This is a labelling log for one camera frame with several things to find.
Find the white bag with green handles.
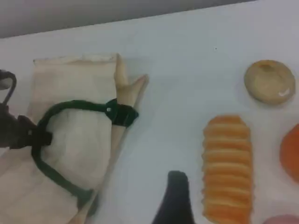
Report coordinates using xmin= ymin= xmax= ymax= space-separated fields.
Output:
xmin=0 ymin=53 xmax=150 ymax=224

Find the ridged golden bread roll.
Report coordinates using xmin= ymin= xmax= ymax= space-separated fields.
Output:
xmin=201 ymin=114 xmax=254 ymax=224

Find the round beige bun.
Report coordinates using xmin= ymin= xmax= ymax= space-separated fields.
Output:
xmin=244 ymin=59 xmax=296 ymax=106

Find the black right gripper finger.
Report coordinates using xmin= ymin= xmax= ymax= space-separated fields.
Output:
xmin=151 ymin=170 xmax=195 ymax=224

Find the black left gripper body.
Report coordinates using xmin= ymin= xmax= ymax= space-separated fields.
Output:
xmin=0 ymin=102 xmax=21 ymax=149

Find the orange fruit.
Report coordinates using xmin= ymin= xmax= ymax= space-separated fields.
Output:
xmin=279 ymin=123 xmax=299 ymax=184

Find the pink peach toy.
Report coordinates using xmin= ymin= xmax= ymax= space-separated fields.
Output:
xmin=265 ymin=214 xmax=299 ymax=224

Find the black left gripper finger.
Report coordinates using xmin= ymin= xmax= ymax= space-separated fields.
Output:
xmin=18 ymin=115 xmax=38 ymax=135
xmin=13 ymin=132 xmax=52 ymax=150

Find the grey looped cable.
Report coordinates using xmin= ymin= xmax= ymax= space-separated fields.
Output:
xmin=0 ymin=69 xmax=17 ymax=105

